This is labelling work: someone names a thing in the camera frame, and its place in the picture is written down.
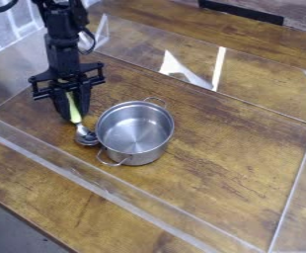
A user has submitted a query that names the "clear acrylic enclosure wall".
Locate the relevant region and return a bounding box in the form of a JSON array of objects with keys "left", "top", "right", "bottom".
[{"left": 0, "top": 0, "right": 306, "bottom": 253}]

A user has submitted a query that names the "small steel pot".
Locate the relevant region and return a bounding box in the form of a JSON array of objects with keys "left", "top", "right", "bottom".
[{"left": 96, "top": 97, "right": 174, "bottom": 167}]

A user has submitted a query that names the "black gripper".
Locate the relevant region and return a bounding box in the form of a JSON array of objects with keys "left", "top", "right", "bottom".
[{"left": 29, "top": 34, "right": 106, "bottom": 121}]

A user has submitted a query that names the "black bar in background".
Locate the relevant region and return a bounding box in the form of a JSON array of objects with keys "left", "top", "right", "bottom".
[{"left": 198, "top": 0, "right": 285, "bottom": 26}]

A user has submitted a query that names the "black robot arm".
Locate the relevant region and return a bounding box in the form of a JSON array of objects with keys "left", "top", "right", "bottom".
[{"left": 30, "top": 0, "right": 106, "bottom": 121}]

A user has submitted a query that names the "green handled metal spoon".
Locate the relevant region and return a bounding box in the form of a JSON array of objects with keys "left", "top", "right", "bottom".
[{"left": 66, "top": 93, "right": 100, "bottom": 146}]

